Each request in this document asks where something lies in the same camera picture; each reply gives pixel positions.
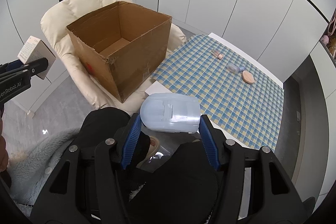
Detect beige square carton box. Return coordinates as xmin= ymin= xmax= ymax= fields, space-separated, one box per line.
xmin=18 ymin=36 xmax=56 ymax=80

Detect peach teardrop sponge case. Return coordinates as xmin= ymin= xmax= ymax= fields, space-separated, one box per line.
xmin=241 ymin=70 xmax=255 ymax=84

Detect purple tube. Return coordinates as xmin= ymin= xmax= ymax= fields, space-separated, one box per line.
xmin=238 ymin=67 xmax=245 ymax=73

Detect left hand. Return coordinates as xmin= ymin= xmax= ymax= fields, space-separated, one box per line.
xmin=0 ymin=119 xmax=9 ymax=172

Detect cream padded armchair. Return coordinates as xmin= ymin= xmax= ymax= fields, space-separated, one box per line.
xmin=41 ymin=0 xmax=186 ymax=114

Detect person legs in black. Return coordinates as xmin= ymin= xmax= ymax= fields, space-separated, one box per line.
xmin=74 ymin=107 xmax=226 ymax=223

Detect small clear oblong case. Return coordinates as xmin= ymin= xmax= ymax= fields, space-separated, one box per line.
xmin=226 ymin=64 xmax=240 ymax=74

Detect brown cardboard box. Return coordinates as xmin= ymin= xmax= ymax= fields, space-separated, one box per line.
xmin=67 ymin=1 xmax=172 ymax=103

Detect white table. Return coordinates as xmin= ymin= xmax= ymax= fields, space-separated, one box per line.
xmin=144 ymin=32 xmax=284 ymax=154

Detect fluffy white robe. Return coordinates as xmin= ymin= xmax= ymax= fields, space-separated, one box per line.
xmin=8 ymin=128 xmax=80 ymax=217

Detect blue yellow checkered tablecloth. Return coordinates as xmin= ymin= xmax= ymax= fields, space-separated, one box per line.
xmin=150 ymin=34 xmax=285 ymax=153

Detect small clear glass bottle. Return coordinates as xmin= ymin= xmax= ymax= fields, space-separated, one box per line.
xmin=212 ymin=50 xmax=223 ymax=60

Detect pink plush toy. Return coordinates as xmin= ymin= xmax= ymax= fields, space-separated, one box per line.
xmin=321 ymin=35 xmax=329 ymax=45

